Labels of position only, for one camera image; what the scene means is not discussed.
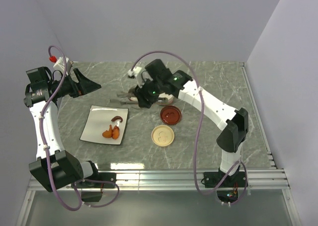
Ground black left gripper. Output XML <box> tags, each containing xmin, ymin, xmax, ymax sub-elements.
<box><xmin>48</xmin><ymin>68</ymin><xmax>101</xmax><ymax>98</ymax></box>

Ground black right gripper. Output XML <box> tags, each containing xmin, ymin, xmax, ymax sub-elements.
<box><xmin>132</xmin><ymin>76</ymin><xmax>163</xmax><ymax>110</ymax></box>

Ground metal serving tongs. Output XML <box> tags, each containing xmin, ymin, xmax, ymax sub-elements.
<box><xmin>109</xmin><ymin>92</ymin><xmax>140</xmax><ymax>109</ymax></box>

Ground dark red sausage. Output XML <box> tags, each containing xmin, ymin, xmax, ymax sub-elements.
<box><xmin>111</xmin><ymin>116</ymin><xmax>123</xmax><ymax>122</ymax></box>

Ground orange fried chicken piece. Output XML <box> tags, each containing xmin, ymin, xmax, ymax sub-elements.
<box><xmin>112</xmin><ymin>126</ymin><xmax>120</xmax><ymax>140</ymax></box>

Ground orange fried shrimp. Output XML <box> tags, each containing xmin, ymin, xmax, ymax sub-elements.
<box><xmin>102</xmin><ymin>125</ymin><xmax>112</xmax><ymax>139</ymax></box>

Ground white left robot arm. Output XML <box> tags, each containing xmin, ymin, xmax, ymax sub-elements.
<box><xmin>23</xmin><ymin>67</ymin><xmax>101</xmax><ymax>192</ymax></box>

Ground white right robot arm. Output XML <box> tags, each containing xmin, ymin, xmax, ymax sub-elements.
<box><xmin>128</xmin><ymin>59</ymin><xmax>248</xmax><ymax>186</ymax></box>

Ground metal lunch tin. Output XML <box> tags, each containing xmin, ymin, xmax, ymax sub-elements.
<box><xmin>128</xmin><ymin>87</ymin><xmax>138</xmax><ymax>104</ymax></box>

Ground pink lunch bowl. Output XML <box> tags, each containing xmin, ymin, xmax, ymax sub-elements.
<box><xmin>156</xmin><ymin>93</ymin><xmax>174</xmax><ymax>106</ymax></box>

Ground red round lid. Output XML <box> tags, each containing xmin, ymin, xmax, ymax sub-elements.
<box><xmin>160</xmin><ymin>105</ymin><xmax>182</xmax><ymax>125</ymax></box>

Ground white square plate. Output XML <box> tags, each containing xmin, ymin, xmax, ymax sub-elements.
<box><xmin>80</xmin><ymin>105</ymin><xmax>129</xmax><ymax>146</ymax></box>

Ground beige round lid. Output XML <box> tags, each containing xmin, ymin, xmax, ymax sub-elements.
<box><xmin>151</xmin><ymin>125</ymin><xmax>174</xmax><ymax>147</ymax></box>

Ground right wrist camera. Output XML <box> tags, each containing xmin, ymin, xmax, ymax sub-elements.
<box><xmin>128</xmin><ymin>67</ymin><xmax>143</xmax><ymax>78</ymax></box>

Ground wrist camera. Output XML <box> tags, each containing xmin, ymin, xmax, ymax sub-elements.
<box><xmin>128</xmin><ymin>67</ymin><xmax>143</xmax><ymax>78</ymax></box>
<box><xmin>49</xmin><ymin>56</ymin><xmax>73</xmax><ymax>74</ymax></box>

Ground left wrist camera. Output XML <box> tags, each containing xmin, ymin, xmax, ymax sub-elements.
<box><xmin>49</xmin><ymin>56</ymin><xmax>73</xmax><ymax>74</ymax></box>

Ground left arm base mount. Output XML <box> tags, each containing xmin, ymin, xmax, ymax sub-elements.
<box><xmin>71</xmin><ymin>172</ymin><xmax>120</xmax><ymax>208</ymax></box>

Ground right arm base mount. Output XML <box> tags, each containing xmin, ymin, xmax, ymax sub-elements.
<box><xmin>201</xmin><ymin>169</ymin><xmax>248</xmax><ymax>206</ymax></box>

